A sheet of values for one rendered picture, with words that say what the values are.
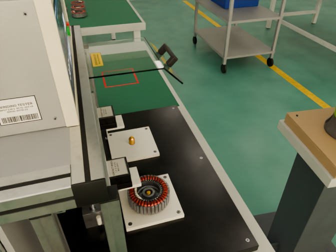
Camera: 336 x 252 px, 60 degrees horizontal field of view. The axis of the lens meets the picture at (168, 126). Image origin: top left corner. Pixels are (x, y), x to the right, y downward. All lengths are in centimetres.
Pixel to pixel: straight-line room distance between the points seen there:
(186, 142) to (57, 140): 58
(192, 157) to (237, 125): 151
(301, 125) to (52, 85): 88
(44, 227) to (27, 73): 23
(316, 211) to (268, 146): 106
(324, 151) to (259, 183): 98
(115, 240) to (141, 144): 47
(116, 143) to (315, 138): 67
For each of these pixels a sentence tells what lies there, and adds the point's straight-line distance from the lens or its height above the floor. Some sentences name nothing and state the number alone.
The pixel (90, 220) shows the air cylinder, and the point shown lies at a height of 80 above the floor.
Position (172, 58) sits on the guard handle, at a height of 106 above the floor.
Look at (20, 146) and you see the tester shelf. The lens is 50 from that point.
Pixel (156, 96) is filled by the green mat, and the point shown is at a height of 75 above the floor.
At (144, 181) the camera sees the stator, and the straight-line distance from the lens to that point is 81.
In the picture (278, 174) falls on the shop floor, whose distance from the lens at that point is 208.
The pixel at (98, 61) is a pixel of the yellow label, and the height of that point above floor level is 107.
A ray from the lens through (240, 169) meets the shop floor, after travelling 204.
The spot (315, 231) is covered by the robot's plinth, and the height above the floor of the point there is 33.
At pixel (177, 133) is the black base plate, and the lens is 103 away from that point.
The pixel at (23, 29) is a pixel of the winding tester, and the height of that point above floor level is 128.
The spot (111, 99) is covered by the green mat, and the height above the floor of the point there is 75.
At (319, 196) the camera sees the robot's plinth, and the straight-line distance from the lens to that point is 122.
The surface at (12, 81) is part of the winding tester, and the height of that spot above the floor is 121.
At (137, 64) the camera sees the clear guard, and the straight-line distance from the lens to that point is 82.
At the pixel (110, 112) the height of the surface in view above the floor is 92.
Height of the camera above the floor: 141
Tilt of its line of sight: 37 degrees down
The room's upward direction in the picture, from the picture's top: straight up
